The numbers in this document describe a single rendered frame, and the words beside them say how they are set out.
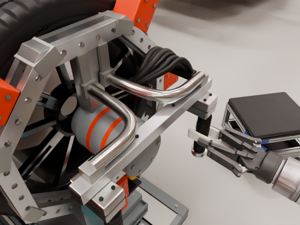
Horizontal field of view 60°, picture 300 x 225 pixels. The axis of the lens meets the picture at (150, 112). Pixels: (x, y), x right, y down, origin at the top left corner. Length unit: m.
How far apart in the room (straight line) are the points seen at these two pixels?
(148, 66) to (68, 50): 0.19
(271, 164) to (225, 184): 1.02
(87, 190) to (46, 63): 0.24
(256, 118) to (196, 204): 0.59
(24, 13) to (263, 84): 2.24
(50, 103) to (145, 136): 0.30
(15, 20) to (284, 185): 0.64
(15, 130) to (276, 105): 1.50
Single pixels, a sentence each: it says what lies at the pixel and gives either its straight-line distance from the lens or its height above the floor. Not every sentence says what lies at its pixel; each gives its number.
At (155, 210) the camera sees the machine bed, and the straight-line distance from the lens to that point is 1.44.
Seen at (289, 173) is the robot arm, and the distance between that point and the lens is 0.66.
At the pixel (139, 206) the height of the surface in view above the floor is 0.15.
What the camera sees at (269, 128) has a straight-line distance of 1.57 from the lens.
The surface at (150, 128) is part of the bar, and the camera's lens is 0.51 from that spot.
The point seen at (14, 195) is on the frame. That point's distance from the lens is 0.64.
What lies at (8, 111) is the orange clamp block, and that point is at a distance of 0.52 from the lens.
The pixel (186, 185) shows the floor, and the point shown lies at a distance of 1.62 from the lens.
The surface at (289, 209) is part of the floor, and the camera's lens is 1.71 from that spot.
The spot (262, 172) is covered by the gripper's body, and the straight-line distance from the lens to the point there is 0.67.
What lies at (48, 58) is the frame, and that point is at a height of 1.10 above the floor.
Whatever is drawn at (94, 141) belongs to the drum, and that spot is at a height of 0.88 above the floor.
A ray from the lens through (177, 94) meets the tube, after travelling 0.56.
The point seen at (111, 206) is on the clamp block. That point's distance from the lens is 0.47.
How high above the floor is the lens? 1.34
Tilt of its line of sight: 41 degrees down
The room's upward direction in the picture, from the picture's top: straight up
